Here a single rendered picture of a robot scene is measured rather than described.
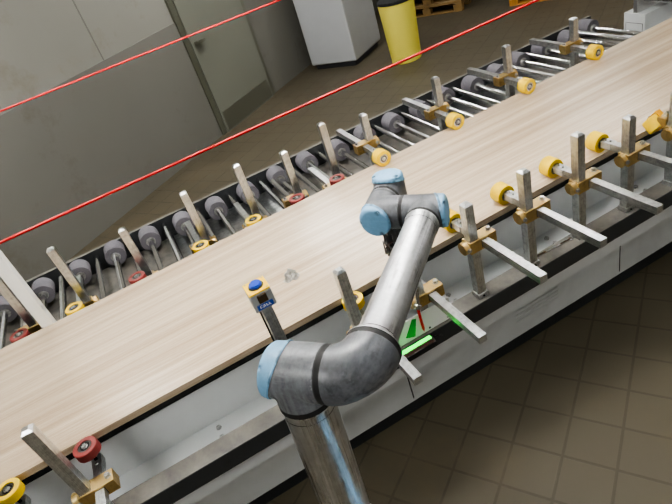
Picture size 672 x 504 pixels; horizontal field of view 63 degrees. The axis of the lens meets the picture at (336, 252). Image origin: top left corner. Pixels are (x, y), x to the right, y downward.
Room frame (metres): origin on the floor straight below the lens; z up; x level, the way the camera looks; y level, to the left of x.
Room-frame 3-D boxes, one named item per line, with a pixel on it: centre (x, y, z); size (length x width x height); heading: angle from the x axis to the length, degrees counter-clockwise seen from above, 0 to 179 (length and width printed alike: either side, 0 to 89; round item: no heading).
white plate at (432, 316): (1.45, -0.21, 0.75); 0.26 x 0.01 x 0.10; 105
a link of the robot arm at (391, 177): (1.36, -0.21, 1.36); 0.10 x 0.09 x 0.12; 149
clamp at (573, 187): (1.68, -0.98, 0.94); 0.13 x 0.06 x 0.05; 105
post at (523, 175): (1.61, -0.71, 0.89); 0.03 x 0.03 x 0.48; 15
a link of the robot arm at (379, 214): (1.26, -0.16, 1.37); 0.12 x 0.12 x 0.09; 59
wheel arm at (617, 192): (1.63, -1.01, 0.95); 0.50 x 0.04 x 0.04; 15
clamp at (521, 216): (1.62, -0.73, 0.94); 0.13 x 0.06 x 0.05; 105
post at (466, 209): (1.54, -0.47, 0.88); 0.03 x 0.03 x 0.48; 15
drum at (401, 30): (6.72, -1.62, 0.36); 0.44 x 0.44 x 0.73
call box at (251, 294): (1.34, 0.26, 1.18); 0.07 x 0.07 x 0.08; 15
